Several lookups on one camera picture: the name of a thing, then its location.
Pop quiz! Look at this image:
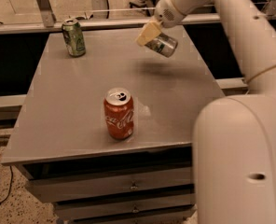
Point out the grey drawer cabinet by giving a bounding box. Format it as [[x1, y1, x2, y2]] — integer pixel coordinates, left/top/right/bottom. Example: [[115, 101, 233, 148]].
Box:
[[2, 27, 222, 224]]

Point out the silver 7up can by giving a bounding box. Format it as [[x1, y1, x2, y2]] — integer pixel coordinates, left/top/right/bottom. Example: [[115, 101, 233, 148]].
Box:
[[145, 33, 178, 58]]

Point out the red Coca-Cola can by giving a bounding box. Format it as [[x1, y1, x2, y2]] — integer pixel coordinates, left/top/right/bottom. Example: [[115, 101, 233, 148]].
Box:
[[103, 88, 134, 140]]

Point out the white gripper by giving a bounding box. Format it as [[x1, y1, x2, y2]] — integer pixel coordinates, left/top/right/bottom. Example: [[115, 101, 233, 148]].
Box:
[[136, 0, 210, 47]]

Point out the metal railing frame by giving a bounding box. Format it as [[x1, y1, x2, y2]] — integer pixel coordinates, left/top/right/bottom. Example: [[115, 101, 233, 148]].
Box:
[[0, 0, 276, 35]]

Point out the green soda can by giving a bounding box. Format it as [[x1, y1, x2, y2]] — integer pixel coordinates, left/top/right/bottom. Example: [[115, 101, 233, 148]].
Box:
[[62, 18, 86, 57]]

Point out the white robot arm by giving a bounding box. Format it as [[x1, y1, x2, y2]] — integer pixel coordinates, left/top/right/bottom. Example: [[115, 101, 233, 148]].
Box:
[[137, 0, 276, 224]]

